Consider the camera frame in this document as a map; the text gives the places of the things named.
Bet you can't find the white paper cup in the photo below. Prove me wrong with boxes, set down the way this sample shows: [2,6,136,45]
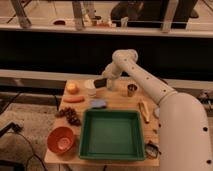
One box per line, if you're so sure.
[84,79,95,89]

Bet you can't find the small clear glass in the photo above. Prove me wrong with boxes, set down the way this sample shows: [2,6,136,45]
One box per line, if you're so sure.
[88,89,97,98]

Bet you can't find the green plastic tray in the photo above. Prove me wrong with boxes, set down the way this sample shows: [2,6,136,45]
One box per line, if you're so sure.
[79,109,146,161]

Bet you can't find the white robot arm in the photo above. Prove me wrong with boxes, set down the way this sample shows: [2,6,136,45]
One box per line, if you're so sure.
[102,49,213,171]

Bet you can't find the yellow apple toy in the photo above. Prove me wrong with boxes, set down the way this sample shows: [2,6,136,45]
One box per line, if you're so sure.
[66,82,79,94]

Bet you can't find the bunch of dark grapes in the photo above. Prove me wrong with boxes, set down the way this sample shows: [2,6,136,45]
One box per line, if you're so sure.
[55,107,81,126]

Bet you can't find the black cable on floor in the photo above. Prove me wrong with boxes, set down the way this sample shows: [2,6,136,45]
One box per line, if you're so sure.
[0,121,49,171]

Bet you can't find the orange bowl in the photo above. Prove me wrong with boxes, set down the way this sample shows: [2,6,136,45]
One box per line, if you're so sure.
[47,127,75,155]

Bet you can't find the metal cup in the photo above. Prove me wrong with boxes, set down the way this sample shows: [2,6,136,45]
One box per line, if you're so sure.
[127,84,137,97]

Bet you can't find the wooden tongs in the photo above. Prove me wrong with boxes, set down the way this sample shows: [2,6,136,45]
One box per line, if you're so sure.
[139,100,150,123]

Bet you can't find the orange carrot toy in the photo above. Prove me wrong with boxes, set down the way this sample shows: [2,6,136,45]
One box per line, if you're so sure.
[63,96,85,103]

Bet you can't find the metal object at table corner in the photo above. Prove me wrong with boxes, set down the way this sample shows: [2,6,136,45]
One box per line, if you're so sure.
[145,141,160,159]

